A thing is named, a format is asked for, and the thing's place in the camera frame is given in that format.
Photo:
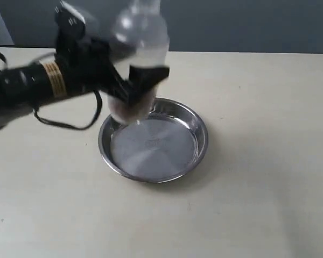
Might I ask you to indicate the clear plastic shaker bottle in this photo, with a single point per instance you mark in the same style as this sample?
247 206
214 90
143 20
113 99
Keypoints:
141 26

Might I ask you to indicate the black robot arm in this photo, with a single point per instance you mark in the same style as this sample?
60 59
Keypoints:
24 90

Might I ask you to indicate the round stainless steel tray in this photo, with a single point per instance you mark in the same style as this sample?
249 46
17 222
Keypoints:
167 145

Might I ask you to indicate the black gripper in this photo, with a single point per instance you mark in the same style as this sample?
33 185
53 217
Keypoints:
85 67

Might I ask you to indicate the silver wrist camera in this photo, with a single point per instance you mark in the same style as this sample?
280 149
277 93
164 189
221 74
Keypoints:
75 19

